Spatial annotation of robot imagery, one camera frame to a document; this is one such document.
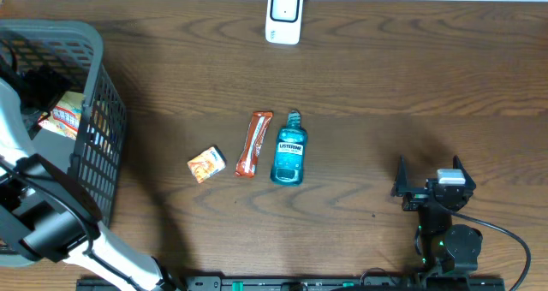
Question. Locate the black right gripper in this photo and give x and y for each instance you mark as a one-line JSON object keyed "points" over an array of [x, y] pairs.
{"points": [[416, 196]]}

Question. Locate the teal Listerine mouthwash bottle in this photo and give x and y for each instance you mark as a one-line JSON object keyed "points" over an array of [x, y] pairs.
{"points": [[288, 164]]}

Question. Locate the orange red snack bar wrapper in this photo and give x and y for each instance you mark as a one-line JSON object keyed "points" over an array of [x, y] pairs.
{"points": [[257, 128]]}

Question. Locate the small orange tissue pack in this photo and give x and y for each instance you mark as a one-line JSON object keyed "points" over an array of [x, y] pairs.
{"points": [[206, 164]]}

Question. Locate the yellow chips snack bag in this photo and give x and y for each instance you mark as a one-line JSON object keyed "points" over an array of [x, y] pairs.
{"points": [[65, 117]]}

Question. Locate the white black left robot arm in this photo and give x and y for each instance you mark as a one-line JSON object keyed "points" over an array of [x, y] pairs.
{"points": [[46, 213]]}

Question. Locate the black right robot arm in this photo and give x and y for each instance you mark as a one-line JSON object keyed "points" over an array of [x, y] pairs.
{"points": [[446, 247]]}

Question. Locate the white barcode scanner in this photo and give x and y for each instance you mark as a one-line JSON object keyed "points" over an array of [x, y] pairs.
{"points": [[283, 21]]}

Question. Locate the grey plastic shopping basket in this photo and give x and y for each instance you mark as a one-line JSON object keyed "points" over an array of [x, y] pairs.
{"points": [[75, 50]]}

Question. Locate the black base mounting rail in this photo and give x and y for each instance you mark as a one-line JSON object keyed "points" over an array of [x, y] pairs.
{"points": [[374, 282]]}

